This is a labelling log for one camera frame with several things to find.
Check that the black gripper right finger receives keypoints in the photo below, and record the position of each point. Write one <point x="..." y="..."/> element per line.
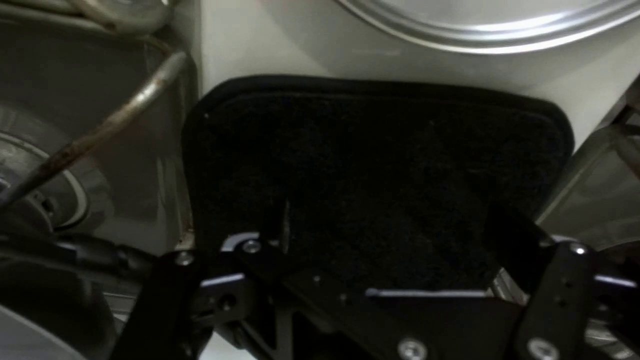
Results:
<point x="555" y="318"/>

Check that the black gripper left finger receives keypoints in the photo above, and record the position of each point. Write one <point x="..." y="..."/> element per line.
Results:
<point x="177" y="310"/>

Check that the glass pot lid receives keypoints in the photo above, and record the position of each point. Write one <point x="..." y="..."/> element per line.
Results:
<point x="493" y="27"/>

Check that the left black burner grate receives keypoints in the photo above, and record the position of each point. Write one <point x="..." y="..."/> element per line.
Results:
<point x="93" y="97"/>

